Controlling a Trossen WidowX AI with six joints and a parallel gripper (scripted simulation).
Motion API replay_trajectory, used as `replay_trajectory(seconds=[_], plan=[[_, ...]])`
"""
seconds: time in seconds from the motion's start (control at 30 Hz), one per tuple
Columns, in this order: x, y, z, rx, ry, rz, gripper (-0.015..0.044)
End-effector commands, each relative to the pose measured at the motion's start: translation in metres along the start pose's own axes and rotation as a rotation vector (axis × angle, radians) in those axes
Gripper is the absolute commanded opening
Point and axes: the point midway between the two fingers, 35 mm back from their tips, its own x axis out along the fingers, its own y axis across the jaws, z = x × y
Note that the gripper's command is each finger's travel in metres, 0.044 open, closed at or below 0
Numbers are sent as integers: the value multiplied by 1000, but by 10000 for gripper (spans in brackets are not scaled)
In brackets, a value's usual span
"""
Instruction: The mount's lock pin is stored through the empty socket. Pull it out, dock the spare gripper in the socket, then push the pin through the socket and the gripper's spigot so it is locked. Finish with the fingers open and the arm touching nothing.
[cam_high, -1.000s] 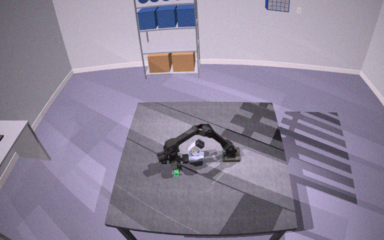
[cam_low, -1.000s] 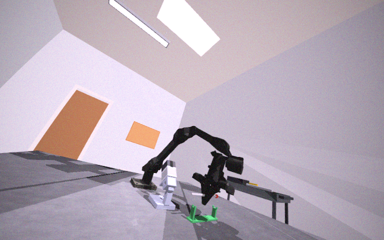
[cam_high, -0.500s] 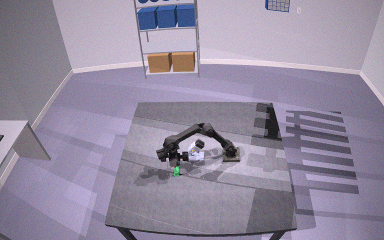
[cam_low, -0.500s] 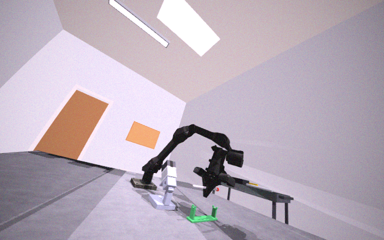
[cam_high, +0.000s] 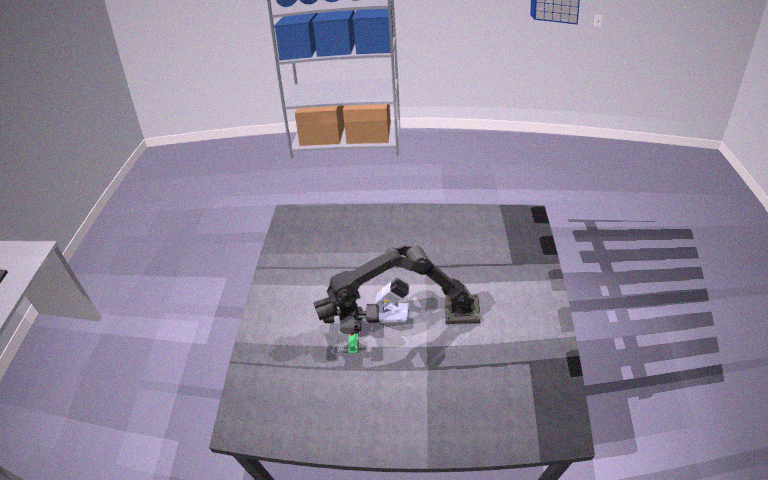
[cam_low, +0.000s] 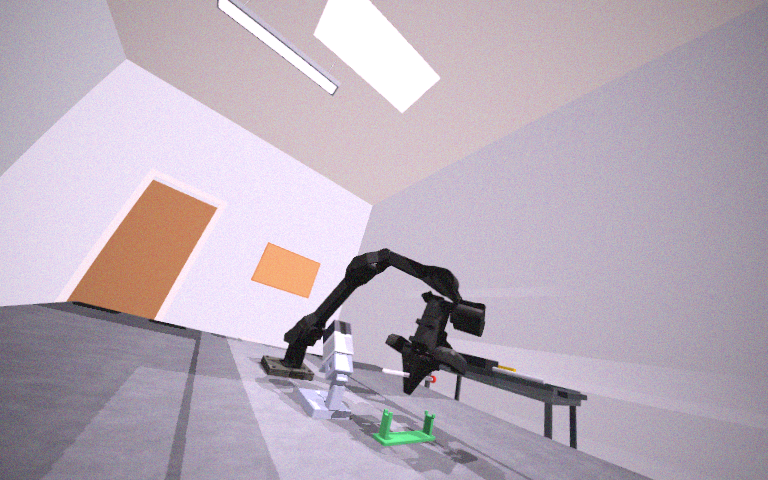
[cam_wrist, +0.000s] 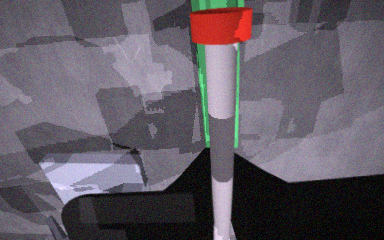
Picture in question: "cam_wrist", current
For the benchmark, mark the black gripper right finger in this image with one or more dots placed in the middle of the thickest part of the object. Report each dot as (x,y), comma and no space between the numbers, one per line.
(265,207)

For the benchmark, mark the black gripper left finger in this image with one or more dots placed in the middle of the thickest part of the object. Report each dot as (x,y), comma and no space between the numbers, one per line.
(182,211)

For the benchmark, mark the white pin with red cap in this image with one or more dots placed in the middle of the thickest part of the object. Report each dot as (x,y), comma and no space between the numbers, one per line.
(220,30)

